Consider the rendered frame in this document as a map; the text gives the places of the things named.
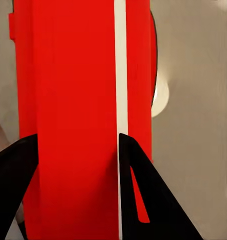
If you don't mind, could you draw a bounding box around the radio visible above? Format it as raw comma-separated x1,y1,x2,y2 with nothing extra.
9,0,158,240

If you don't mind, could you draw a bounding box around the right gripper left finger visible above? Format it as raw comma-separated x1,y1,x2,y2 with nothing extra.
0,133,39,240

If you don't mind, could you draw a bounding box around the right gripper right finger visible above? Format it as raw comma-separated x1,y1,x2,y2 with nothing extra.
118,133,203,240

